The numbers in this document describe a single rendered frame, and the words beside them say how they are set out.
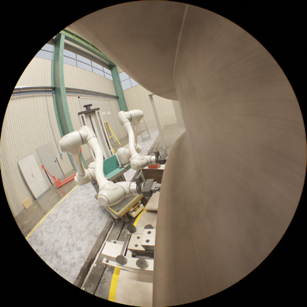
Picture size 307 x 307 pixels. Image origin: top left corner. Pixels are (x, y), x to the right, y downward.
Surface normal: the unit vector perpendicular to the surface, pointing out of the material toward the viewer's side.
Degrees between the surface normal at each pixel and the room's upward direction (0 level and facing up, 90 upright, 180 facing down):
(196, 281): 38
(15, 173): 90
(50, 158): 90
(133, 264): 0
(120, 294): 0
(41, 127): 90
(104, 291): 0
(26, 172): 90
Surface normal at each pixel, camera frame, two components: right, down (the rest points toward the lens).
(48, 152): 0.95, -0.18
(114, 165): 0.77, 0.00
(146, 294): -0.26, -0.92
